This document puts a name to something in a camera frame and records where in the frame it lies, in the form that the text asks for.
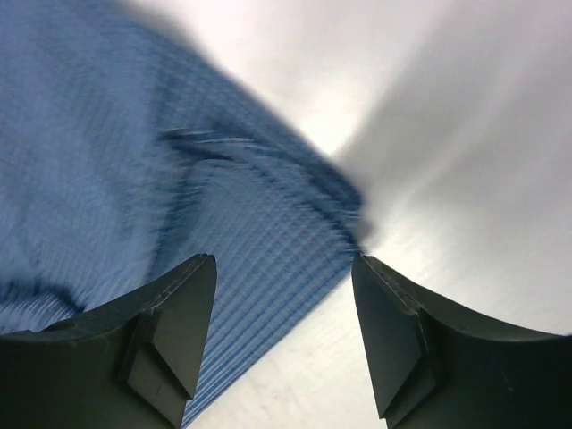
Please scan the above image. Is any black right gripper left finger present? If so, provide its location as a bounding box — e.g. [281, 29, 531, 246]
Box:
[1, 254, 217, 428]

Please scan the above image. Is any blue checked long sleeve shirt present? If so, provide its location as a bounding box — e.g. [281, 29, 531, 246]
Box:
[1, 1, 361, 428]

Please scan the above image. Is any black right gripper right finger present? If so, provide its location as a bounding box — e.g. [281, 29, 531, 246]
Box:
[351, 254, 571, 429]

